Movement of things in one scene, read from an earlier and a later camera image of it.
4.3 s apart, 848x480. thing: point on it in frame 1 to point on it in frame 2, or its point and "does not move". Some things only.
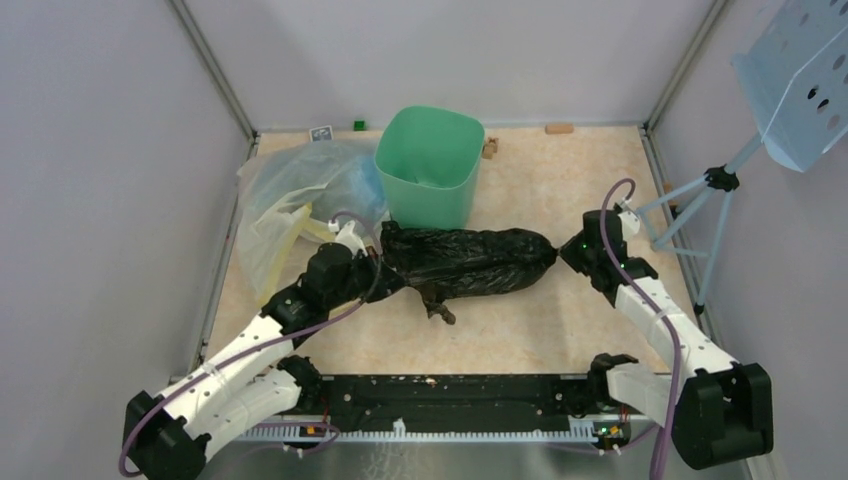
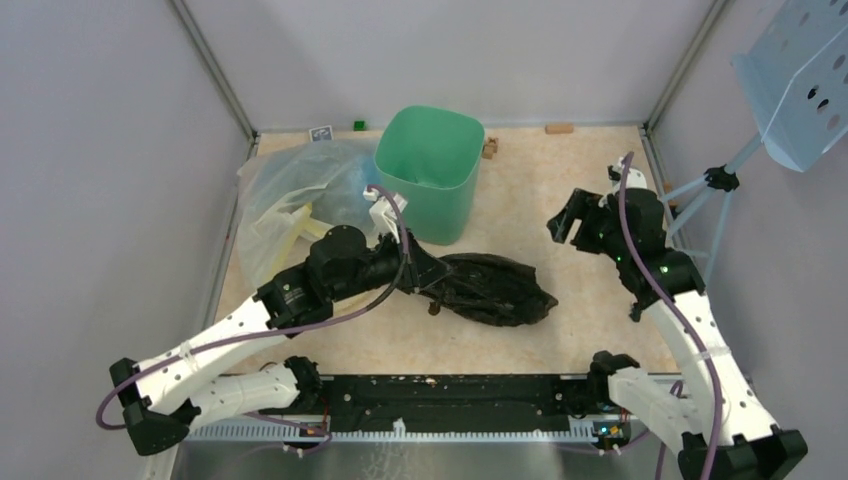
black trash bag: x=443 y=265 to x=489 y=289
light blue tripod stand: x=721 y=178 does not move
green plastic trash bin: x=430 y=158 does not move
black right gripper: x=568 y=251 to x=589 y=206
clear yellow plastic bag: x=294 y=197 does not move
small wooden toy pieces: x=489 y=148 does not move
